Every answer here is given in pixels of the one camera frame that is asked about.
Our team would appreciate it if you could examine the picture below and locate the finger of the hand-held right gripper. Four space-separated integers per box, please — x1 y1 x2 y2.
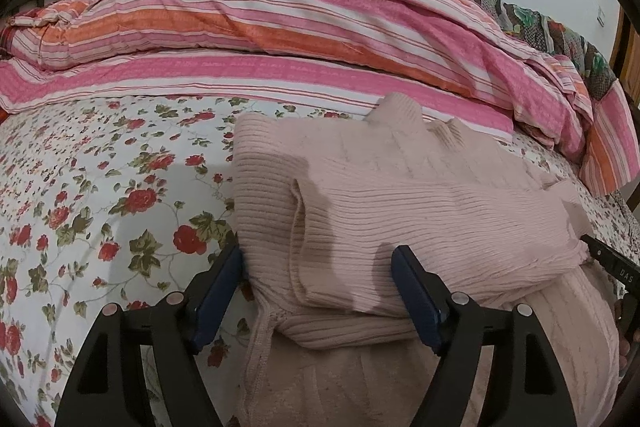
580 234 608 267

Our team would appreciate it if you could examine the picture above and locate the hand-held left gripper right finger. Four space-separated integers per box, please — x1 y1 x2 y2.
391 244 578 427

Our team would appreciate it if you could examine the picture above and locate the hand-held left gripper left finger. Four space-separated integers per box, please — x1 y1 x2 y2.
54 244 246 427

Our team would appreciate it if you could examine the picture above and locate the pink ribbed knit sweater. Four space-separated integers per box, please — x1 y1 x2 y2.
231 93 593 350

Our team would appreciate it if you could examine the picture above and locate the person's right hand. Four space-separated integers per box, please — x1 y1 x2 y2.
614 296 640 375

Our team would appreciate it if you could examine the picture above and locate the floral rose bedsheet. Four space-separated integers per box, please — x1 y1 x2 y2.
0 94 640 427

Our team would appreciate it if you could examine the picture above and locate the dark patchwork floral quilt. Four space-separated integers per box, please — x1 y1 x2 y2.
325 0 621 100

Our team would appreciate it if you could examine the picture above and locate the pink orange striped quilt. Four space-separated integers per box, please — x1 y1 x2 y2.
0 0 633 198

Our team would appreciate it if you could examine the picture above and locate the light pink cable-knit garment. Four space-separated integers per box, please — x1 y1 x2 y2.
239 264 623 427

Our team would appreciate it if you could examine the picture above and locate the brown wooden door frame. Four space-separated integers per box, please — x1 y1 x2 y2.
610 7 640 108

